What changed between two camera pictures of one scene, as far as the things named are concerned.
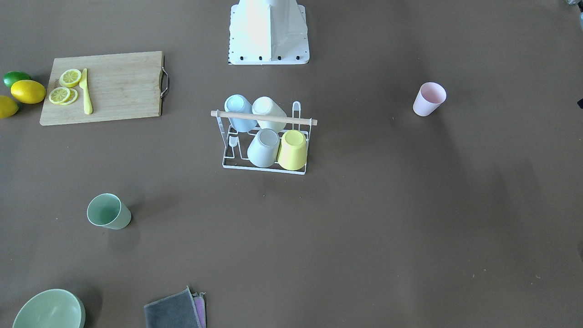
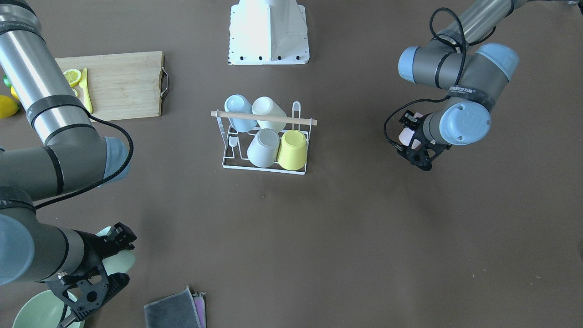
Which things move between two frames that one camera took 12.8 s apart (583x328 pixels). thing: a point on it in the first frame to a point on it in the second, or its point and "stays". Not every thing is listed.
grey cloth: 178,310 stays
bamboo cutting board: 93,88 stays
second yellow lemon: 8,106 stays
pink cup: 431,95 to 406,137
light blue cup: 236,103 stays
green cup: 105,210 to 121,262
